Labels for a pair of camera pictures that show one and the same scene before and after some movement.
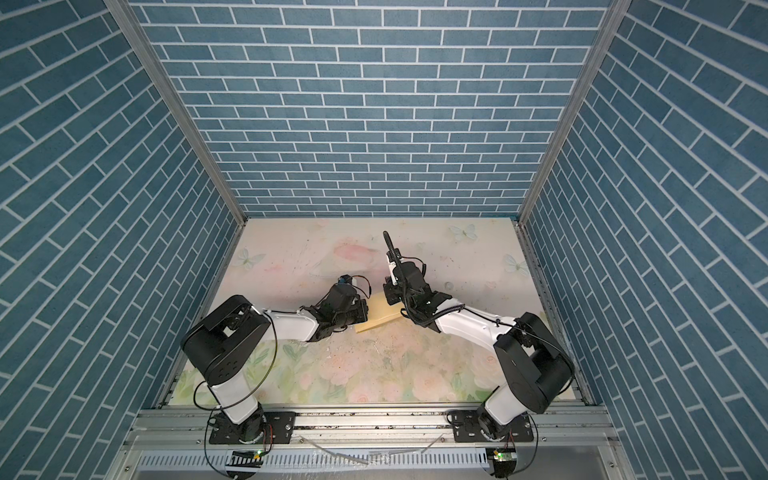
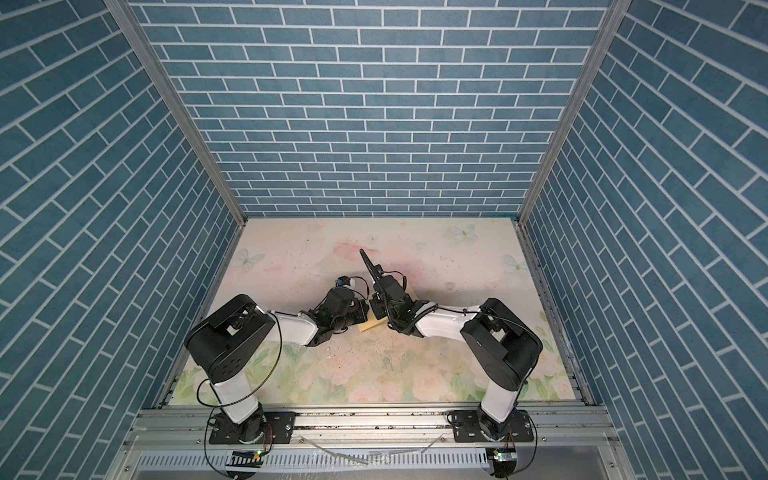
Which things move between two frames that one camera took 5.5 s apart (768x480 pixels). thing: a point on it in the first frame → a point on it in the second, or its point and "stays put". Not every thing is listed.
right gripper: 389,291 → 376,303
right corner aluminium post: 610,25 stays put
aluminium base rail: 372,429 stays put
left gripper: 362,313 stays put
